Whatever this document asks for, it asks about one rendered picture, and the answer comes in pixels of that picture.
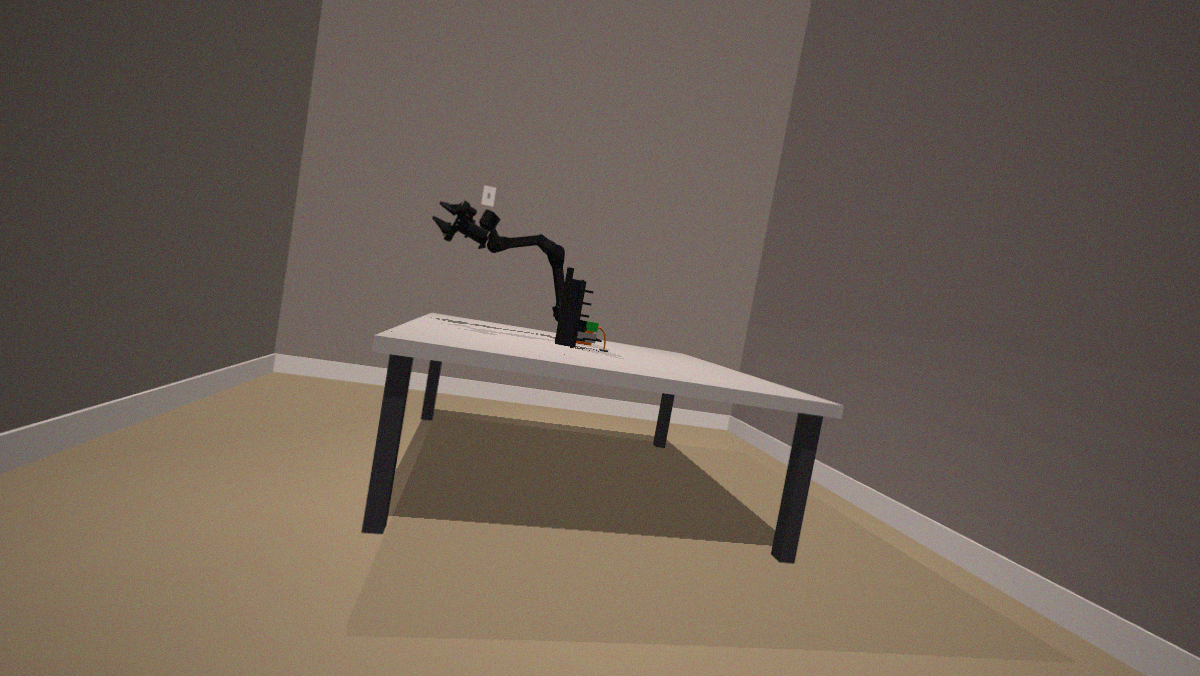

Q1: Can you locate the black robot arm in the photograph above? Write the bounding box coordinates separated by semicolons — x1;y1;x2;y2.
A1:
466;207;565;322

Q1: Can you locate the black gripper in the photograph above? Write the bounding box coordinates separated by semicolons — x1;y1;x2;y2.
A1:
432;201;478;243

